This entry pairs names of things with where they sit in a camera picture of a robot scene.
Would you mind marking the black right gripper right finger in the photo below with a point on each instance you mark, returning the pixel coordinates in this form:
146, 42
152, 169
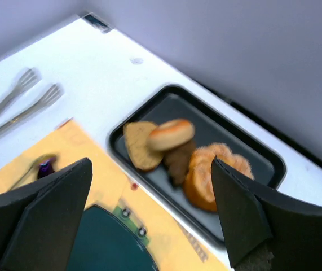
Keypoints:
264, 229

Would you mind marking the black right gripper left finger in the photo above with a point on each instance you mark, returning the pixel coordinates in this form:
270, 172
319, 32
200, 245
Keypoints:
39, 221

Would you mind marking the orange swirl bread loaf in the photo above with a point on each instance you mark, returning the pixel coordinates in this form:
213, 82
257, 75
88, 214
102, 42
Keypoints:
198, 186

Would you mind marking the dark brown bread piece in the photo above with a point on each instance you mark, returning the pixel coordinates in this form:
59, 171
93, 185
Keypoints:
177, 160

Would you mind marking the iridescent purple spoon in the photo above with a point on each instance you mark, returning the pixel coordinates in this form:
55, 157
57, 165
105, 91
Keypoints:
43, 165

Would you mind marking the dark teal square plate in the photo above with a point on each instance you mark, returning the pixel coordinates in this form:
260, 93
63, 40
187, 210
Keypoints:
110, 241

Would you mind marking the yellow car print placemat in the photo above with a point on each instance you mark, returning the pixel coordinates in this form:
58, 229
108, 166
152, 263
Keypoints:
171, 245

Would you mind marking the flat toast slice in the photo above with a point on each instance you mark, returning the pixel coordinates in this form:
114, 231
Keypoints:
135, 135

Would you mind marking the round bagel bun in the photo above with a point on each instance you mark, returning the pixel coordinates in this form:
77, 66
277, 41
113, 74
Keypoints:
171, 134

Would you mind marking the black baking tray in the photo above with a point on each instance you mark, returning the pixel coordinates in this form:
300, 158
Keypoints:
174, 101

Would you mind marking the table corner label sticker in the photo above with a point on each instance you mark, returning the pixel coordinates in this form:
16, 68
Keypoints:
97, 23

